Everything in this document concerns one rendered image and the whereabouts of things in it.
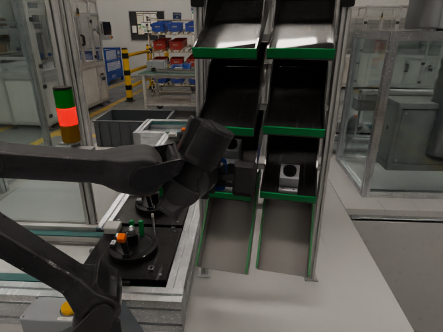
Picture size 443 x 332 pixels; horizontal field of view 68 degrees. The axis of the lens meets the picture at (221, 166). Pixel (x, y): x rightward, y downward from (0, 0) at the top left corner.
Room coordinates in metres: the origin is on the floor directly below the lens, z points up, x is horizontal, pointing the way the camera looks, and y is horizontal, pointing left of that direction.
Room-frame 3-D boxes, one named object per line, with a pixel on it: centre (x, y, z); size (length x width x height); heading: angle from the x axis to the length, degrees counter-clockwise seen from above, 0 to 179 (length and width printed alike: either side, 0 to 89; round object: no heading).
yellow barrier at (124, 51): (9.18, 1.90, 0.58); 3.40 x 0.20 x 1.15; 173
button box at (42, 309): (0.58, 0.35, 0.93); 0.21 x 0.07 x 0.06; 87
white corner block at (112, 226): (0.90, 0.35, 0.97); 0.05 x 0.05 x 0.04; 87
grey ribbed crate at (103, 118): (2.87, 0.76, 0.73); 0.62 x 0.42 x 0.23; 87
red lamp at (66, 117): (0.92, 0.44, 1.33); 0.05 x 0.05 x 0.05
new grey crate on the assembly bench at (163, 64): (6.46, 1.21, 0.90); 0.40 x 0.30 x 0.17; 175
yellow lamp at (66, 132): (0.92, 0.44, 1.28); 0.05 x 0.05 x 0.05
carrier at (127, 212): (1.05, 0.24, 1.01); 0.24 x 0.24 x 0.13; 87
